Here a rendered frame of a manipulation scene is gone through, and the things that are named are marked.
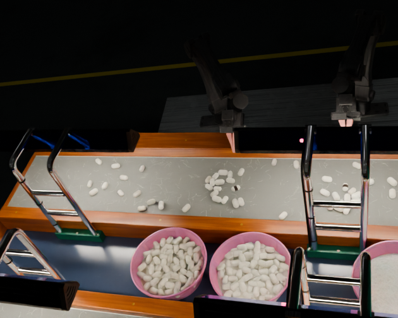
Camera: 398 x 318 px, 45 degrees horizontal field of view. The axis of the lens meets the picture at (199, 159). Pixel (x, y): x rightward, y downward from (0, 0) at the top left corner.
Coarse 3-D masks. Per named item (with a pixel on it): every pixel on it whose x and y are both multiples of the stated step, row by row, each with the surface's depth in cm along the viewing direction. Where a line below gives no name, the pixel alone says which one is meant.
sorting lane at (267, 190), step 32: (64, 160) 212; (128, 160) 202; (160, 160) 198; (192, 160) 194; (224, 160) 190; (256, 160) 186; (288, 160) 182; (320, 160) 179; (352, 160) 175; (384, 160) 172; (128, 192) 190; (160, 192) 186; (192, 192) 182; (224, 192) 179; (256, 192) 175; (288, 192) 172; (384, 192) 163; (384, 224) 155
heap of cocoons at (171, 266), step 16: (160, 240) 171; (176, 240) 169; (144, 256) 168; (160, 256) 166; (176, 256) 166; (192, 256) 165; (144, 272) 165; (160, 272) 162; (176, 272) 162; (192, 272) 160; (144, 288) 159; (160, 288) 159; (176, 288) 156
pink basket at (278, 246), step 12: (228, 240) 161; (240, 240) 162; (252, 240) 162; (264, 240) 161; (276, 240) 157; (216, 252) 159; (288, 252) 153; (216, 264) 159; (288, 264) 153; (216, 276) 157; (288, 276) 150; (216, 288) 151; (276, 300) 152
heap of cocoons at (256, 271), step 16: (224, 256) 161; (240, 256) 159; (256, 256) 157; (272, 256) 156; (224, 272) 158; (240, 272) 155; (256, 272) 154; (272, 272) 152; (224, 288) 153; (240, 288) 152; (256, 288) 150; (272, 288) 151
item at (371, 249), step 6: (390, 240) 147; (396, 240) 147; (372, 246) 148; (378, 246) 148; (384, 246) 148; (390, 246) 148; (396, 246) 148; (372, 252) 149; (378, 252) 149; (384, 252) 149; (390, 252) 149; (396, 252) 149; (372, 258) 150; (354, 264) 145; (354, 270) 145; (354, 276) 144; (354, 288) 140
